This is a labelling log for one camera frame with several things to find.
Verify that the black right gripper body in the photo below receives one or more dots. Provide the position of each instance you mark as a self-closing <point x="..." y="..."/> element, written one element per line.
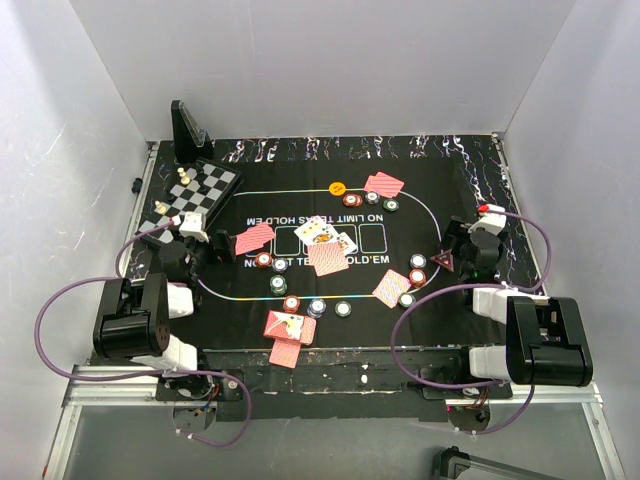
<point x="459" y="229"/>

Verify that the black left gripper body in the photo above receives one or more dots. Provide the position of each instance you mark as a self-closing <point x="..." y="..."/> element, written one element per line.
<point x="201" y="254"/>

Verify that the black red all-in triangle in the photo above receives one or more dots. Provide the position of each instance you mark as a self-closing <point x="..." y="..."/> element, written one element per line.
<point x="444" y="259"/>

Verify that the red chips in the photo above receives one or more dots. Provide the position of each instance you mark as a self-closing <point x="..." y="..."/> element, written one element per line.
<point x="352" y="200"/>
<point x="263" y="260"/>
<point x="417" y="278"/>

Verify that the blue chips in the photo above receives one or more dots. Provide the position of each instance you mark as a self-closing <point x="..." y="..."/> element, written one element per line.
<point x="372" y="197"/>
<point x="418" y="261"/>
<point x="280" y="265"/>

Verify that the green chips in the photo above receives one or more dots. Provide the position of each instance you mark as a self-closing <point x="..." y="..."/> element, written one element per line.
<point x="390" y="205"/>
<point x="406" y="300"/>
<point x="278" y="285"/>

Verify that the red poker chip stack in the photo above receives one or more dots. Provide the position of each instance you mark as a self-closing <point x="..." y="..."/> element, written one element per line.
<point x="291" y="304"/>

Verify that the face-up six card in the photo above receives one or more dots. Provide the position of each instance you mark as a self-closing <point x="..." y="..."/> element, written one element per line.
<point x="307" y="231"/>

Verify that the red playing card box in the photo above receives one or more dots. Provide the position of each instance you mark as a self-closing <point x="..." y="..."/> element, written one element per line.
<point x="291" y="327"/>

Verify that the red burn card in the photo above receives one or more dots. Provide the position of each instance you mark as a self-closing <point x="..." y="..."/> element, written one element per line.
<point x="327" y="258"/>

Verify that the blue poker chip stack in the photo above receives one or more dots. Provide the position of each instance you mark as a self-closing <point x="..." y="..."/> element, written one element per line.
<point x="316" y="308"/>

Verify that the face-up jack card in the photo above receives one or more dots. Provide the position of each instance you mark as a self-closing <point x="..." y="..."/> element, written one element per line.
<point x="347" y="245"/>

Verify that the red cards bottom edge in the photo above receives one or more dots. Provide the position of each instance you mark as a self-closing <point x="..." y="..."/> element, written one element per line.
<point x="285" y="353"/>

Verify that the yellow big blind button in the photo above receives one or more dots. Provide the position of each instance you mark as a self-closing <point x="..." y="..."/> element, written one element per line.
<point x="337" y="188"/>

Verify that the green poker chip stack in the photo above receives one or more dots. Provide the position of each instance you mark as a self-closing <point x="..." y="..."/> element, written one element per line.
<point x="343" y="309"/>

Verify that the face-up queen card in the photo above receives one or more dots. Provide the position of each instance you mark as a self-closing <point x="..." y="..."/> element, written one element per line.
<point x="325" y="237"/>

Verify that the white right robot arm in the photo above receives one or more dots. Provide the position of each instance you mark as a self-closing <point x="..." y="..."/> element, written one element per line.
<point x="545" y="339"/>

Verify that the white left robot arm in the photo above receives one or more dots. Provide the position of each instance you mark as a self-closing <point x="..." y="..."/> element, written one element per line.
<point x="132" y="324"/>

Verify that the white chess pawn lower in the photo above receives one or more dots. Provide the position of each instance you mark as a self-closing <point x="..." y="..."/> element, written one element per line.
<point x="160" y="208"/>

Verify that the black white chess board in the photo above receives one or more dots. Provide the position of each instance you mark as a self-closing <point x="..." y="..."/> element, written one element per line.
<point x="209" y="196"/>

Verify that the black chess knight piece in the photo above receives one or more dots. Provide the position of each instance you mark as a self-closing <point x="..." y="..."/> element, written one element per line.
<point x="197" y="173"/>

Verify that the white chess piece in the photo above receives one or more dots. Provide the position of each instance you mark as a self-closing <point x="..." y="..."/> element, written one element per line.
<point x="184" y="178"/>

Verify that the black chess board lid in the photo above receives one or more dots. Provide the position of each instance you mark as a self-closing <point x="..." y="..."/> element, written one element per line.
<point x="191" y="141"/>

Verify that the black poker felt mat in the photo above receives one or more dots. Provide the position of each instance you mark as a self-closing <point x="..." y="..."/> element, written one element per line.
<point x="344" y="212"/>

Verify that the black case bottom right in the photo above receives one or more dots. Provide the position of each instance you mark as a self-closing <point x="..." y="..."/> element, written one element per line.
<point x="452" y="463"/>

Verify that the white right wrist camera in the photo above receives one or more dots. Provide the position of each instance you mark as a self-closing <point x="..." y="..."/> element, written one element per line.
<point x="491" y="219"/>

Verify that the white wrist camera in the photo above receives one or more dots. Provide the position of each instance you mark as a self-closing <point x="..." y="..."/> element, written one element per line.
<point x="193" y="225"/>
<point x="491" y="219"/>

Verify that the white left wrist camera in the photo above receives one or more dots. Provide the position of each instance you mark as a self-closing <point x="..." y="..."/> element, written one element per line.
<point x="193" y="225"/>

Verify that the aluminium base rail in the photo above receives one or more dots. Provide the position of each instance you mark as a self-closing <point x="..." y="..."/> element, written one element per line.
<point x="341" y="421"/>

